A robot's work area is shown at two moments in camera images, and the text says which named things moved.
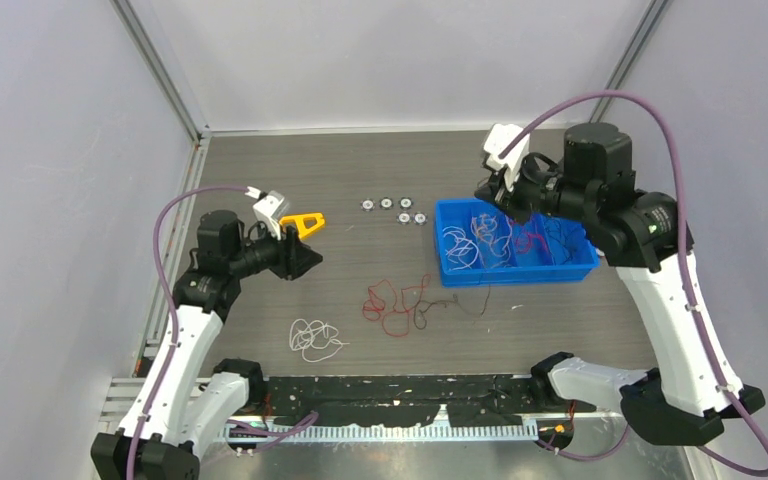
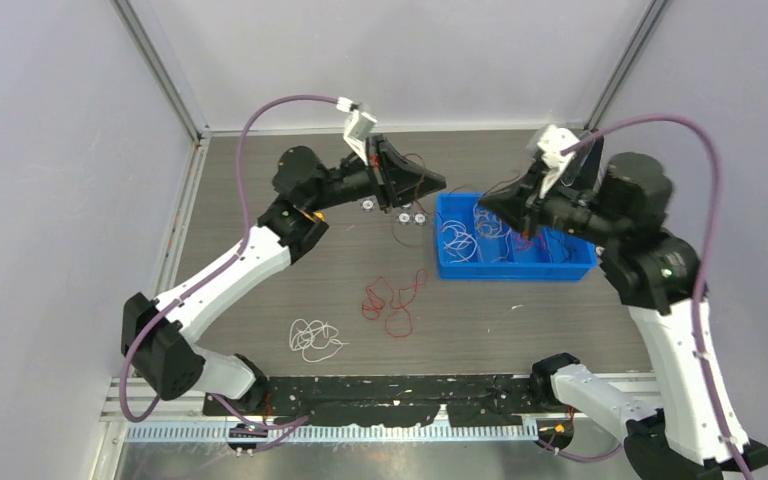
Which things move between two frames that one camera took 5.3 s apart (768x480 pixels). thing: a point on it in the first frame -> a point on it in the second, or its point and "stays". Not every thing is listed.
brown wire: [419, 316] -> [420, 206]
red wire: [523, 242] stays
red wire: [382, 297] stays
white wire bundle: [315, 339] stays
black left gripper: [293, 257] -> [395, 176]
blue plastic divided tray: [478, 243] stays
